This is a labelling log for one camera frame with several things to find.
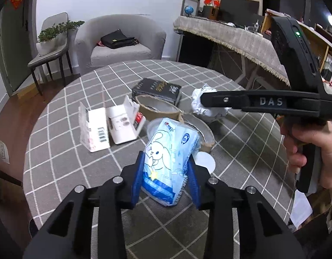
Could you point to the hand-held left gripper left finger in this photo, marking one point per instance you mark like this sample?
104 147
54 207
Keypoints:
136 179

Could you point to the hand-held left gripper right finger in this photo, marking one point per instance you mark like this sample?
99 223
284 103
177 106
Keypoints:
195 186

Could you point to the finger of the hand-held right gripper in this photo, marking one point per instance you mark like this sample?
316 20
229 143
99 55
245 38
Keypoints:
244 100

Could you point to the white round lid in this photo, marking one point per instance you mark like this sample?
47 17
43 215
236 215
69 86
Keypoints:
206 163

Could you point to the silver foil ball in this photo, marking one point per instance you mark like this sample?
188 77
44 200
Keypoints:
209 112

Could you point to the blue cartoon tissue packet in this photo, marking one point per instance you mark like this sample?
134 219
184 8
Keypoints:
166 153

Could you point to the brown tape roll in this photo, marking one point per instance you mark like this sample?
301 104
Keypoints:
155 112
207 143

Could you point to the white cardboard box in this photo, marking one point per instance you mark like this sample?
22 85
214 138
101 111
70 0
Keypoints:
122 135

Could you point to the white barcode carton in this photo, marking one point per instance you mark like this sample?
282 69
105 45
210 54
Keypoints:
97 129

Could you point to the black gold-printed box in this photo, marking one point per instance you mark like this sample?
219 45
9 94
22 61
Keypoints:
157 86

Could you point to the person's right hand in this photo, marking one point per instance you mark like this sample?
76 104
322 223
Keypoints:
330 153

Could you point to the wooden bookshelf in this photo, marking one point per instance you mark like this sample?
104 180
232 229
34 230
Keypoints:
330 59

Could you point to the beige fringed cloth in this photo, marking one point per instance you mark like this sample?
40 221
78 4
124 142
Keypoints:
236 43

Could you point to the grey checkered tablecloth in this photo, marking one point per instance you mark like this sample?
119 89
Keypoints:
74 180

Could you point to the black monitor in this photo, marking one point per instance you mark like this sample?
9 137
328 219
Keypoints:
237 9

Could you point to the brown wooden box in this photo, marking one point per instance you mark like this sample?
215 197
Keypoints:
210 12

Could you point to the red paper ornament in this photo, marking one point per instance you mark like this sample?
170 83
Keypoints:
211 2

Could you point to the small blue globe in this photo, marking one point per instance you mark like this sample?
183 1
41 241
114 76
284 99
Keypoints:
188 10

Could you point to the white paper sheet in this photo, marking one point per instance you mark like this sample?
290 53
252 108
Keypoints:
301 209

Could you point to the grey armchair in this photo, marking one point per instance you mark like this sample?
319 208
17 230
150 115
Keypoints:
120 55

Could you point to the black handbag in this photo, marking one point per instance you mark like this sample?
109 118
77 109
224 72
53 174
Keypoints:
117 40

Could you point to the grey dining chair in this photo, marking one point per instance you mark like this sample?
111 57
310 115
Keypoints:
51 58

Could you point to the potted green plant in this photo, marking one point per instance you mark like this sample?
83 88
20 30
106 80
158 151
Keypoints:
51 43

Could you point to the dark grey door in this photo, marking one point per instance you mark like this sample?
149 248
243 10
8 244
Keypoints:
14 45

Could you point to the red door decoration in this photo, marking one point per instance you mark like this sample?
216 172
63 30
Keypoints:
16 1

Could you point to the grey picture frame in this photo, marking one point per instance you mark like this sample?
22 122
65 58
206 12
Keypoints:
196 2

